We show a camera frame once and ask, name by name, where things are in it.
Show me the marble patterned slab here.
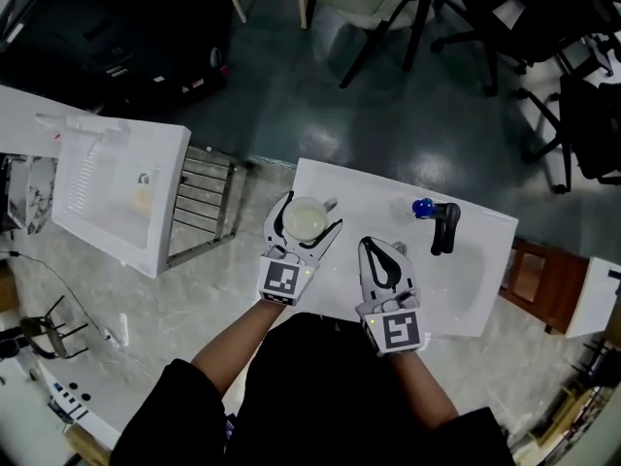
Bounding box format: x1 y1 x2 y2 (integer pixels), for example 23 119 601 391
6 154 60 237

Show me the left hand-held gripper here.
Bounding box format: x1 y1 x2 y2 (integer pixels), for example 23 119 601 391
256 190 344 308

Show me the black floor cable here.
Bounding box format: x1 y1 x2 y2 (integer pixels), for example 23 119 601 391
8 249 109 332

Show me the black mesh office chair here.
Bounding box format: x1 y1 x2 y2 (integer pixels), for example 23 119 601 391
515 72 621 195

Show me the white desk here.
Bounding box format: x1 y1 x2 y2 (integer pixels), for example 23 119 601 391
0 355 123 466

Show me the person's right forearm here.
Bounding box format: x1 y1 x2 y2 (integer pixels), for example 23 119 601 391
386 349 461 432

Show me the small white sink basin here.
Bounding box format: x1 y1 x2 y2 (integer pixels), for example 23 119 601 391
564 255 621 340

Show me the wide white sink basin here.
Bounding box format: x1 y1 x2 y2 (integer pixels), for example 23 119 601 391
289 157 520 338

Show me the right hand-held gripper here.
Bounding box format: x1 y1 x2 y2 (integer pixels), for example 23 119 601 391
354 236 428 358

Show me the blue-capped bottle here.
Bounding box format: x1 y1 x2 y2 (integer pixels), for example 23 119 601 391
410 197 437 220

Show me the black sink faucet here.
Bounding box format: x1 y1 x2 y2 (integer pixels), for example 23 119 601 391
430 202 462 257

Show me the white sink with ribbed drainer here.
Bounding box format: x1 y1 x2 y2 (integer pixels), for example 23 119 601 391
49 114 192 280

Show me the person's left forearm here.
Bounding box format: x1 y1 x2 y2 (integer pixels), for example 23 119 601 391
190 298 288 398

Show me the large black cabinet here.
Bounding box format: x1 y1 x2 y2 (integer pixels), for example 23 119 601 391
0 0 235 117

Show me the black office chair white label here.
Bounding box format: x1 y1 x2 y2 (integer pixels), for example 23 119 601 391
430 0 621 97

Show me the brown wooden sink stand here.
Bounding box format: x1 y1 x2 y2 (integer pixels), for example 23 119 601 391
498 237 591 336

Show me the black metal stool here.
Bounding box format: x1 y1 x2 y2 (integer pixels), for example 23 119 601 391
17 294 91 361

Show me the white cup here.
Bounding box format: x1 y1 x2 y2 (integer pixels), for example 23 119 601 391
281 195 339 244

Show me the person's black clothing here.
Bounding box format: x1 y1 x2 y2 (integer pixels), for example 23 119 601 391
110 312 516 466

